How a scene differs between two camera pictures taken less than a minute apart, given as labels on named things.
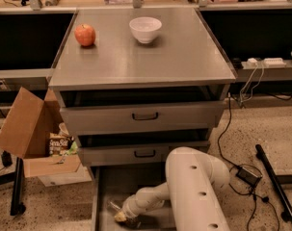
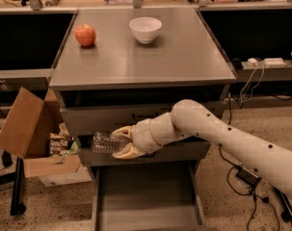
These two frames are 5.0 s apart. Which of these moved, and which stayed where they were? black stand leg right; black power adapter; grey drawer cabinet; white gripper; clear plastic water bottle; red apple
Moved: white gripper; clear plastic water bottle
Stayed: grey drawer cabinet; black power adapter; black stand leg right; red apple
